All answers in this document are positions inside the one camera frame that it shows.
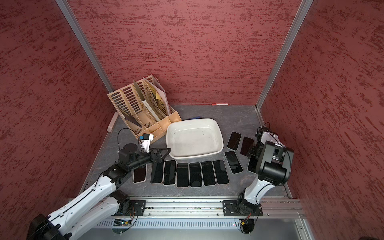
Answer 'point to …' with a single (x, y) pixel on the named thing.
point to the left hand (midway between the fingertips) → (166, 152)
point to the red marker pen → (220, 104)
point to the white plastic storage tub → (192, 138)
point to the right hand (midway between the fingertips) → (255, 160)
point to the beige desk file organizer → (144, 107)
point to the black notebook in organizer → (131, 119)
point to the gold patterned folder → (160, 100)
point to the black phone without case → (252, 164)
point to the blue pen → (195, 118)
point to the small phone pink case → (220, 172)
